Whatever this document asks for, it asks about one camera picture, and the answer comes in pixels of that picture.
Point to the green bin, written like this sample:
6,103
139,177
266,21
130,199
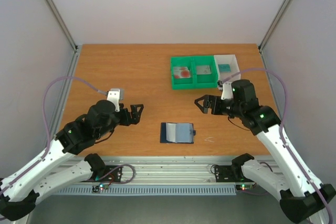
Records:
205,81
182,73

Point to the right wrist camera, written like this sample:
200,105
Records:
226,89

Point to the left aluminium frame post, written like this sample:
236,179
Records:
53,8

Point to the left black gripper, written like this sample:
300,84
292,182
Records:
136,117

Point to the aluminium frame post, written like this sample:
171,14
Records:
53,8
275,22

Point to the grey slotted cable duct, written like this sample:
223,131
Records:
152,190

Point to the teal card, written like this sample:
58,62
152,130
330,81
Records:
224,68

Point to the left green bin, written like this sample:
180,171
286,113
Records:
182,73

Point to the grey card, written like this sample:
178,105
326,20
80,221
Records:
203,70

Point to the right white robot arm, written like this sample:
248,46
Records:
300,193

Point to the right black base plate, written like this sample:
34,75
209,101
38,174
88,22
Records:
226,174

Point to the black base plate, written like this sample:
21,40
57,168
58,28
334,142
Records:
226,174
115,172

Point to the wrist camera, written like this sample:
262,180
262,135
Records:
115,96
226,89

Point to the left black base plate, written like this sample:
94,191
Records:
115,172

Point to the middle green bin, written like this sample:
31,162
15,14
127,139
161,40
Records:
205,81

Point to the right aluminium frame post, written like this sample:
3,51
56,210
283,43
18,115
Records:
275,22

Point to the aluminium front rail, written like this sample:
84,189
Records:
171,170

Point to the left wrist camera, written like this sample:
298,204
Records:
115,96

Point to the dark blue card holder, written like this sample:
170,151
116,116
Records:
177,133

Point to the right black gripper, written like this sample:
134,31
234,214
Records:
212,105

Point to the left circuit board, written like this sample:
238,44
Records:
99,188

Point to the right circuit board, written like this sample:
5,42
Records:
245,187

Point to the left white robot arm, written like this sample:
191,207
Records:
22,191

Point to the circuit board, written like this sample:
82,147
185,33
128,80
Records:
245,187
99,188

